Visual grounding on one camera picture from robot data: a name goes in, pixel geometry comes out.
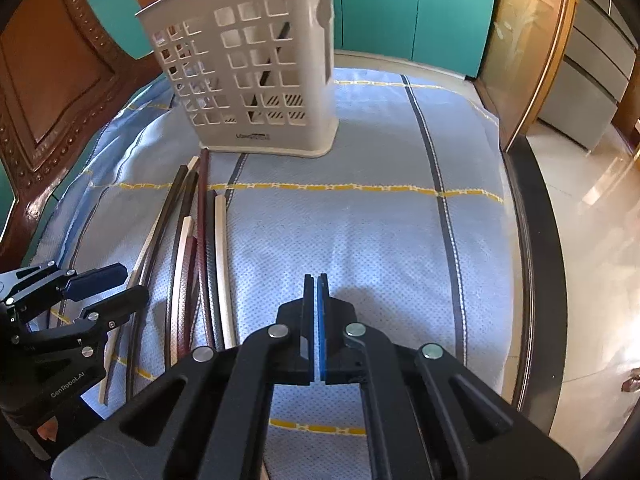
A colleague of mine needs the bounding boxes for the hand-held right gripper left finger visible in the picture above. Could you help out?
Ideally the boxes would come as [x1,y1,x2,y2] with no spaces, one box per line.
[50,274,317,480]

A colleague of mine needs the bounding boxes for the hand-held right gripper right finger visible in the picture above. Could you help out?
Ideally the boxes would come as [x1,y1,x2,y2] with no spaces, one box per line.
[317,273,582,480]

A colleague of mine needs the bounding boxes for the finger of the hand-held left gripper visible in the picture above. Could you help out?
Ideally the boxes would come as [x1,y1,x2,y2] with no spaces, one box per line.
[20,286,151,348]
[0,261,129,313]

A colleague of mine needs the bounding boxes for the dark brown chopstick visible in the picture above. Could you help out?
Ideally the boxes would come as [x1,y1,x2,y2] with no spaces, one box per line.
[137,165,190,286]
[252,20,294,111]
[125,172,198,403]
[206,189,227,352]

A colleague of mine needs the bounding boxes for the speckled maroon chopstick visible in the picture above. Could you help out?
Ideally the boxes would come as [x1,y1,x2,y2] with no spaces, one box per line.
[177,235,200,362]

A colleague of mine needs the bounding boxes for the blue striped cloth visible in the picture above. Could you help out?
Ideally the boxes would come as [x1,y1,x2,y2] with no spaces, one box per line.
[30,67,517,480]

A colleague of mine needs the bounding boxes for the plain maroon chopstick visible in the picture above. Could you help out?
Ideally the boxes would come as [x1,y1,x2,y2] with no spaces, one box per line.
[196,147,217,352]

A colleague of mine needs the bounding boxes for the white plastic utensil holder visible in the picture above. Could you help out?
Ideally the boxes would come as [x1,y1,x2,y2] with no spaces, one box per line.
[135,0,340,157]

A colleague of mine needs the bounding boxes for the brown leather wooden chair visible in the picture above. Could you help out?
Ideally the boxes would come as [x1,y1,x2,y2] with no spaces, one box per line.
[0,0,172,273]

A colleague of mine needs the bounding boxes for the teal cabinet doors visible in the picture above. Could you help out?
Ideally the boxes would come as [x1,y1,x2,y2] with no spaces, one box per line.
[82,0,504,79]

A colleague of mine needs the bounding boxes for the wooden framed glass door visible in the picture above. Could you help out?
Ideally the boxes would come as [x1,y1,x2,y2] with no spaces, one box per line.
[479,0,582,154]

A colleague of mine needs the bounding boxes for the grey drawer cabinet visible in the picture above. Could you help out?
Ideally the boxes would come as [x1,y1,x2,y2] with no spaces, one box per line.
[536,0,640,152]

